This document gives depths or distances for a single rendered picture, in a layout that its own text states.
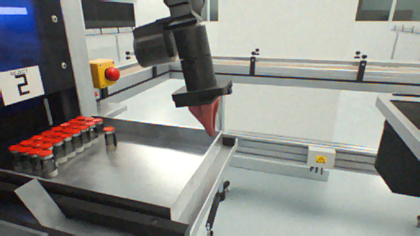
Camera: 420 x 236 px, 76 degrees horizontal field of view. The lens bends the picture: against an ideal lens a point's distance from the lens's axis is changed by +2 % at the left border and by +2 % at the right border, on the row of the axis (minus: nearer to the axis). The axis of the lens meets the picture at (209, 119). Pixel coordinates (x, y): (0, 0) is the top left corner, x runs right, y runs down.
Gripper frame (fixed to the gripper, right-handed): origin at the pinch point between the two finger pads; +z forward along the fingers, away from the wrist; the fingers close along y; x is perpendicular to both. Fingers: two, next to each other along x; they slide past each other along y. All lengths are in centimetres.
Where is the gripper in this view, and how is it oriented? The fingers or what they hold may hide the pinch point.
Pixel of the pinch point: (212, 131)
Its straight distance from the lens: 51.6
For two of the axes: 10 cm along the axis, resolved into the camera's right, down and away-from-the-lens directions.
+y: -9.4, 0.9, 3.4
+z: 2.0, 9.3, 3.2
